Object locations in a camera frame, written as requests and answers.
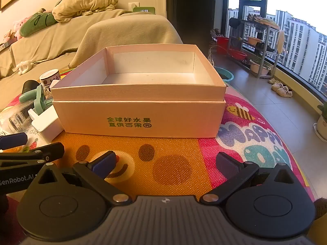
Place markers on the white round jar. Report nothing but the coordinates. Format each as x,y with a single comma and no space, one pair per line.
49,79

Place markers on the pink cardboard box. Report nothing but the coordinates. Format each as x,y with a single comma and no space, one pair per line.
127,112

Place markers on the red bucket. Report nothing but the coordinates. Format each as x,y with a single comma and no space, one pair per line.
222,44

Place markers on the white wall socket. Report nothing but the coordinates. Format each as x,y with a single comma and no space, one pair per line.
133,5

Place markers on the green plush pillow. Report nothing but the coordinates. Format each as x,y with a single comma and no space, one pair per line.
35,23

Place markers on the pair of pale slippers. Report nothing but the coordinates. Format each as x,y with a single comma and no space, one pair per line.
273,81

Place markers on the black hat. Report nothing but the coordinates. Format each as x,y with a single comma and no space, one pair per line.
233,21

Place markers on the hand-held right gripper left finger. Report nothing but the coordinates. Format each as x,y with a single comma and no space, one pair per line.
104,165

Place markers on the flat printed box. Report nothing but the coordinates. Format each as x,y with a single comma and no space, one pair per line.
7,44

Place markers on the teal plastic tool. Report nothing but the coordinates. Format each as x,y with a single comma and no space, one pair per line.
39,99

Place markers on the green digital clock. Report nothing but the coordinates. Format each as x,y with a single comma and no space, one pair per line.
144,10

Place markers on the potted plant in white pot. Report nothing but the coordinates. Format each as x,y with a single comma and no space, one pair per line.
320,130

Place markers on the black cylinder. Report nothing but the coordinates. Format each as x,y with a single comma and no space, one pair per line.
29,86

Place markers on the pink plush toy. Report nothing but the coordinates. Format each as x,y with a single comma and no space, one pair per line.
19,26

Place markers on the white plastic holder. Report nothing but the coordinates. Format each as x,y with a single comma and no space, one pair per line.
47,126

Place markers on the metal shelf rack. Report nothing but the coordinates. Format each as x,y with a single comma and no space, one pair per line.
260,74

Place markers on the light plush toy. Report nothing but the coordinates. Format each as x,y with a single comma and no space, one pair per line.
9,35

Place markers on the beige covered sofa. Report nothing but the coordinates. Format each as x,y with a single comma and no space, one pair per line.
51,38

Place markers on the red basin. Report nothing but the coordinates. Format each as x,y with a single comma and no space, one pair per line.
238,55

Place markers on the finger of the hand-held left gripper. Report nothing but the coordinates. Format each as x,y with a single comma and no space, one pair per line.
15,139
51,150

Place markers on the crumpled beige blanket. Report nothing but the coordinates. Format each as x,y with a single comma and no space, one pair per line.
84,5

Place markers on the pink planter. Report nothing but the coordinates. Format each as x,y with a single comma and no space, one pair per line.
258,67

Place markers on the white plush toy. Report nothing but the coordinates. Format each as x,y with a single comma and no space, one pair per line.
24,66

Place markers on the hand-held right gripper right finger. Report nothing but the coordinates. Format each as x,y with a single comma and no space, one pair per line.
228,164

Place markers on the teal basin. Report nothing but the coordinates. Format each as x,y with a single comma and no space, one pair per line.
228,77

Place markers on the yellow hanging cloth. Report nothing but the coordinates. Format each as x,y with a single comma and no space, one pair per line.
280,40

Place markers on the orange basin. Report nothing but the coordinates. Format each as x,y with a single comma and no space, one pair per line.
254,40

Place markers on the colourful printed play mat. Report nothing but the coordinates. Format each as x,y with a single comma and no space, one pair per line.
178,158

